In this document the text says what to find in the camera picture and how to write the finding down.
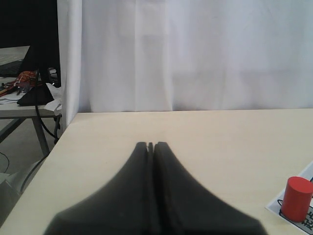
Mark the numbered paper game board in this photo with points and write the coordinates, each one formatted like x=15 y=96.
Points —
x=275 y=204

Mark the black cloth bundle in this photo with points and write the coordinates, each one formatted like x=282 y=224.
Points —
x=39 y=95

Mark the red cylinder game piece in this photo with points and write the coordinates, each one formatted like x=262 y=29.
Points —
x=297 y=198

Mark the grey side table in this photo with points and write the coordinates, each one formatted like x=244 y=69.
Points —
x=18 y=114

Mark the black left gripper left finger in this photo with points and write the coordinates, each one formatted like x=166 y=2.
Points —
x=121 y=207

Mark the orange red tool clutter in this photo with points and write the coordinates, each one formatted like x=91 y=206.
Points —
x=22 y=84

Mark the white crumpled paper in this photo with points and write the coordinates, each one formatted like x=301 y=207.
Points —
x=56 y=104

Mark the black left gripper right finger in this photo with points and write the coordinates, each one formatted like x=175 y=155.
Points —
x=185 y=207

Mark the white backdrop curtain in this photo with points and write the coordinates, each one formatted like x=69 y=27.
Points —
x=175 y=55

